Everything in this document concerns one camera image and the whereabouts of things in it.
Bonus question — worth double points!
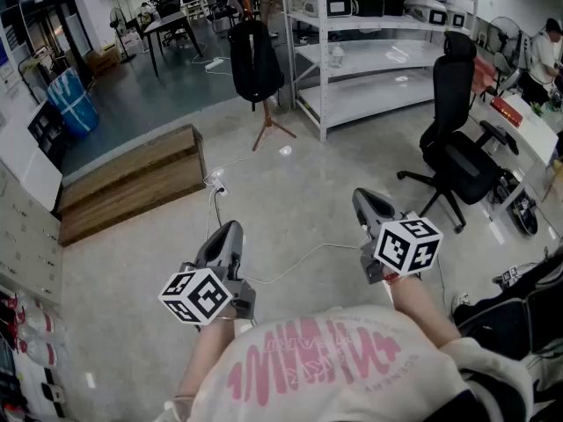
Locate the white sneaker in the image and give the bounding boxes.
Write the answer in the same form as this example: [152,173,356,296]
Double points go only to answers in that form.
[450,292,472,321]

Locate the white table black legs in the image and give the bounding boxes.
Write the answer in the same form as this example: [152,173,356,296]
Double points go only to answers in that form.
[142,10,205,78]

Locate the beige filing cabinet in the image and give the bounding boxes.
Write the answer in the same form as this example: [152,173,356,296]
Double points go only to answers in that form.
[0,160,63,305]

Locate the cardboard box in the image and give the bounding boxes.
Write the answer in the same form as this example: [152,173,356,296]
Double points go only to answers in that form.
[84,46,122,76]

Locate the white desk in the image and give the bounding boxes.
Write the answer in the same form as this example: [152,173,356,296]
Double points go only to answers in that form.
[467,94,560,224]

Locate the grey pedestal fan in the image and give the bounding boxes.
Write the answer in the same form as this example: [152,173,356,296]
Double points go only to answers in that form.
[485,15,525,75]

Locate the person's left forearm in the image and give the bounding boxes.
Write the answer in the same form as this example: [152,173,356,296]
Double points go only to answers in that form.
[174,316,241,406]

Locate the black cube shelf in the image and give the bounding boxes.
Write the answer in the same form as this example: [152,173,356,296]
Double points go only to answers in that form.
[27,100,69,169]

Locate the white power strip cable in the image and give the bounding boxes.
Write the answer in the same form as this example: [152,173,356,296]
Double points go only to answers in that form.
[190,41,235,77]

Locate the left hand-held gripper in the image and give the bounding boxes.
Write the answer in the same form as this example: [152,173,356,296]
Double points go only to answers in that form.
[157,220,258,327]

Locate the white floor cable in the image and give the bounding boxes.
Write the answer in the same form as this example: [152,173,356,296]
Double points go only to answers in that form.
[237,241,366,286]

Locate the black office chair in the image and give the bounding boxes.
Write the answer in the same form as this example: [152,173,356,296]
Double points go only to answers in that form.
[157,0,183,19]
[396,30,521,235]

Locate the person's right forearm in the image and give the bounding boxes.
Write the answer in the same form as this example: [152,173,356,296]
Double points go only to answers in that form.
[381,274,463,349]

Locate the pink chair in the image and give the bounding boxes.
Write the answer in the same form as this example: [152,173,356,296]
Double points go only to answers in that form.
[471,55,501,105]

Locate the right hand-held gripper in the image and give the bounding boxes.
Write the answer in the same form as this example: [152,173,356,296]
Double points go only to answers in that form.
[351,187,443,286]

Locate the person's cream printed shirt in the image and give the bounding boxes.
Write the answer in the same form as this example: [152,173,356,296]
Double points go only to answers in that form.
[153,303,536,422]

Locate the black bag white trim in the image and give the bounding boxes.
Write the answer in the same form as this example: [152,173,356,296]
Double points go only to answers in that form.
[452,246,563,365]

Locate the black round device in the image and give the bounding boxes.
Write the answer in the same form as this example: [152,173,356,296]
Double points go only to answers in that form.
[504,190,540,237]

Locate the plastic-wrapped white red item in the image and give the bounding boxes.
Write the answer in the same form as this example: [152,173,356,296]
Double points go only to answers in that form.
[20,336,63,369]
[16,303,59,338]

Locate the black pedestal fan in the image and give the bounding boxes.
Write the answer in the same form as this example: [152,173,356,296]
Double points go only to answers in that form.
[108,6,138,65]

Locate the wooden coat stand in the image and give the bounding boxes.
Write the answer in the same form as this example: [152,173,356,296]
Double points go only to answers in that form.
[237,0,298,152]

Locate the white metal shelving unit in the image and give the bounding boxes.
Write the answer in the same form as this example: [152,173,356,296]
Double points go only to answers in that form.
[279,0,483,142]

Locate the wooden step platform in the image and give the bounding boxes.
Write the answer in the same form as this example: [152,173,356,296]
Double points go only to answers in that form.
[56,123,208,248]

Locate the white cabinet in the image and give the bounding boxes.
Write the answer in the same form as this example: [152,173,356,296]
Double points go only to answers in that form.
[0,103,64,213]

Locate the red box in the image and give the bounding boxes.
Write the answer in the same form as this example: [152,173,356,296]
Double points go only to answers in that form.
[489,96,527,127]

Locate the blue wrapped bundle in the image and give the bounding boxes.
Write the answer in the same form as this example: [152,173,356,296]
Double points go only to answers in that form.
[46,67,100,138]

